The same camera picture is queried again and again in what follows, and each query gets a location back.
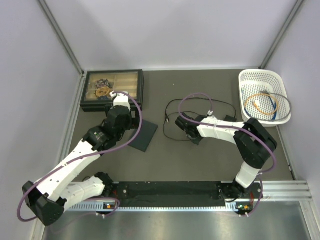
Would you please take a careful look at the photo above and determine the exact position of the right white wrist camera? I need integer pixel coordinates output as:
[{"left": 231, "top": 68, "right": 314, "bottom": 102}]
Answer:
[{"left": 207, "top": 110, "right": 214, "bottom": 117}]

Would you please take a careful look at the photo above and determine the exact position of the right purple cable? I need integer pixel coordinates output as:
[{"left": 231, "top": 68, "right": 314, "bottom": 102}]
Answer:
[{"left": 177, "top": 92, "right": 277, "bottom": 218}]

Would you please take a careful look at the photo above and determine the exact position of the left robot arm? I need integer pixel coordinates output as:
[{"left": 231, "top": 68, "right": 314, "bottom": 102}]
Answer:
[{"left": 20, "top": 105, "right": 143, "bottom": 226}]

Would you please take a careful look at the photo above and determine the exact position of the orange bracelet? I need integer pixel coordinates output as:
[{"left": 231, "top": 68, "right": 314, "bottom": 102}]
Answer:
[{"left": 94, "top": 86, "right": 113, "bottom": 98}]

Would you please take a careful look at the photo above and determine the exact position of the black jewelry display box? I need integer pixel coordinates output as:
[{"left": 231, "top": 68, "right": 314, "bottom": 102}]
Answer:
[{"left": 80, "top": 69, "right": 145, "bottom": 112}]

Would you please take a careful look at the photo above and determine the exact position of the grey ethernet cable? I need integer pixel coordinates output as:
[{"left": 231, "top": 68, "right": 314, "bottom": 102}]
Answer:
[{"left": 259, "top": 90, "right": 293, "bottom": 123}]

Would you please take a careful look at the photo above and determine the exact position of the purple cable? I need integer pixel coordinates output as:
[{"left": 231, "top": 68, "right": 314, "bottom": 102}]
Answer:
[
  {"left": 177, "top": 92, "right": 277, "bottom": 218},
  {"left": 16, "top": 91, "right": 144, "bottom": 223}
]

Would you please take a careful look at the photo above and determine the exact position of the white slotted cable duct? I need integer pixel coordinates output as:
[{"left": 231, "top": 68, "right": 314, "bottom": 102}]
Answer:
[{"left": 67, "top": 200, "right": 239, "bottom": 213}]

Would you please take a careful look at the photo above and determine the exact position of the dark beaded bracelet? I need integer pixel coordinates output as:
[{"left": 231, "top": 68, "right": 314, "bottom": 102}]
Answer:
[{"left": 94, "top": 78, "right": 111, "bottom": 88}]

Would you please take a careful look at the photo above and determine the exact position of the black network switch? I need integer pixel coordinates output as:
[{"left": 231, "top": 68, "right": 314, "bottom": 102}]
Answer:
[{"left": 129, "top": 120, "right": 158, "bottom": 153}]

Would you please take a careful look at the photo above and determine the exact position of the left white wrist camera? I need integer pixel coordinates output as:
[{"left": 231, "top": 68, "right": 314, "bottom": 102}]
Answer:
[{"left": 109, "top": 91, "right": 131, "bottom": 110}]

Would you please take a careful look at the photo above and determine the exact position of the white perforated plastic basket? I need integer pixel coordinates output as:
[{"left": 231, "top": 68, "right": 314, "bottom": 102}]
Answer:
[{"left": 238, "top": 69, "right": 292, "bottom": 127}]

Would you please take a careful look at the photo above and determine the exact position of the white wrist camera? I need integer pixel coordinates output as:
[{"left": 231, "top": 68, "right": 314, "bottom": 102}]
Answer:
[
  {"left": 109, "top": 91, "right": 131, "bottom": 110},
  {"left": 207, "top": 110, "right": 214, "bottom": 117}
]

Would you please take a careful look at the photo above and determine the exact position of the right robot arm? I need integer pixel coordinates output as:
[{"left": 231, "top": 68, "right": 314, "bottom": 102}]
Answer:
[{"left": 101, "top": 106, "right": 278, "bottom": 198}]

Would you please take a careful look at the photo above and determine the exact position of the aluminium frame rail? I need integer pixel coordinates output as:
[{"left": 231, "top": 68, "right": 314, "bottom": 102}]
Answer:
[{"left": 262, "top": 180, "right": 313, "bottom": 202}]

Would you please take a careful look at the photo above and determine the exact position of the yellow ethernet cable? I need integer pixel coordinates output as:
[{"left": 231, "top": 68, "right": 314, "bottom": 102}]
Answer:
[{"left": 243, "top": 92, "right": 279, "bottom": 116}]

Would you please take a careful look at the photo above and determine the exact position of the black power adapter with cord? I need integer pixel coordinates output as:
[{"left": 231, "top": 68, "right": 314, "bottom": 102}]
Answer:
[{"left": 162, "top": 98, "right": 238, "bottom": 142}]

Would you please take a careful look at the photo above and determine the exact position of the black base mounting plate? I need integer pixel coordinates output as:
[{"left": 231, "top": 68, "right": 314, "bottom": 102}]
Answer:
[{"left": 84, "top": 181, "right": 261, "bottom": 207}]

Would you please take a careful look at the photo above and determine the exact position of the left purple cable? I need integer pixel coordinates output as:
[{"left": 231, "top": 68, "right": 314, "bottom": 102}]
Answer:
[{"left": 16, "top": 91, "right": 144, "bottom": 223}]

